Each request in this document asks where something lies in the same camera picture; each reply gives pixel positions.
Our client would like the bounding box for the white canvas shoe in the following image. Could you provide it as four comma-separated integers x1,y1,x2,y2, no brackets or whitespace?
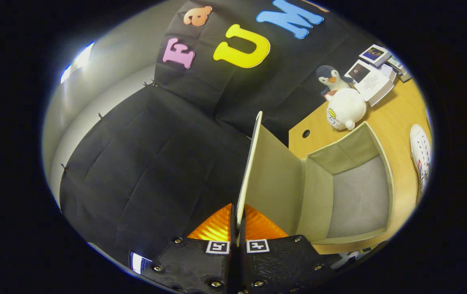
410,125,432,201

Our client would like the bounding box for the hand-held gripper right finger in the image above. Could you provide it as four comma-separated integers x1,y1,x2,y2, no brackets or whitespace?
240,203,335,294

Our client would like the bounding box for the beige grey fabric storage box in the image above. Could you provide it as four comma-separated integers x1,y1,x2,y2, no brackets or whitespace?
236,111,394,245

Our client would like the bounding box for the white book with dark photo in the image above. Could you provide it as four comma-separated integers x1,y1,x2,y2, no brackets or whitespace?
345,59,395,107

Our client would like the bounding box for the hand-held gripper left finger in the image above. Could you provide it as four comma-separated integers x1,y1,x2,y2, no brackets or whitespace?
142,203,240,294

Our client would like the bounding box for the black backdrop cloth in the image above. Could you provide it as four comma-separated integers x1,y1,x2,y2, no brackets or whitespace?
59,0,381,266

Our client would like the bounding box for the long ceiling light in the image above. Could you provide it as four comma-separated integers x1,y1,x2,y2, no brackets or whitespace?
60,41,95,84

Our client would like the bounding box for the book with blue picture cover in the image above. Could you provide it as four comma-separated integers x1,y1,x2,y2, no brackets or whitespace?
359,44,392,67

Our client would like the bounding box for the book with pale teal cover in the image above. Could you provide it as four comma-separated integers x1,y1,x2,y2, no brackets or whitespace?
387,56,407,76

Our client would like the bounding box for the plain white book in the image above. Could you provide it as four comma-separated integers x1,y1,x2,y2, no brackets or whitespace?
380,63,397,82

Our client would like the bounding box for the penguin plush toy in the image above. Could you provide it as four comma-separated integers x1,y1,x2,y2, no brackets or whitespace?
316,65,354,97

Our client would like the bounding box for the white plush toy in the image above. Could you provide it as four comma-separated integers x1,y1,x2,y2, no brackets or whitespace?
326,88,367,131

